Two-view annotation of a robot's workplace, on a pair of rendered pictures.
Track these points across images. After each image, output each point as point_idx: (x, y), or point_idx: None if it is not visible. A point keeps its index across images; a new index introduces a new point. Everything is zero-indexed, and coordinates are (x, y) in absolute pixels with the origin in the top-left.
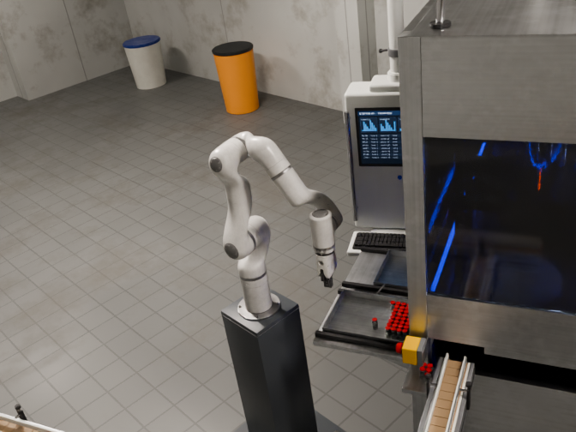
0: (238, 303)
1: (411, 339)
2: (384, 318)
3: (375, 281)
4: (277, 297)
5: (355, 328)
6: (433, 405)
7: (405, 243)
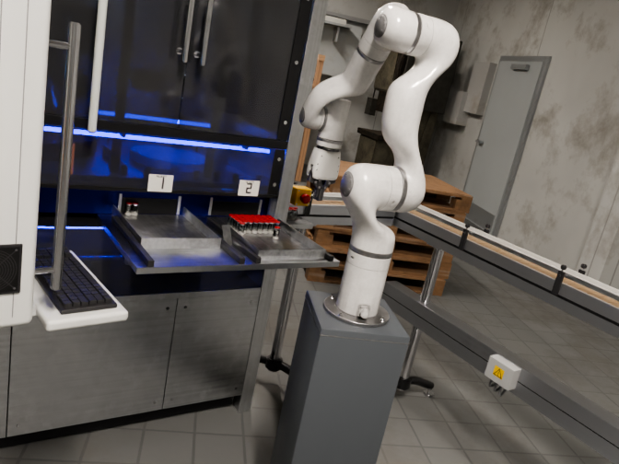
0: (378, 329)
1: (297, 187)
2: (256, 237)
3: (219, 237)
4: (324, 301)
5: (291, 246)
6: (323, 195)
7: (310, 91)
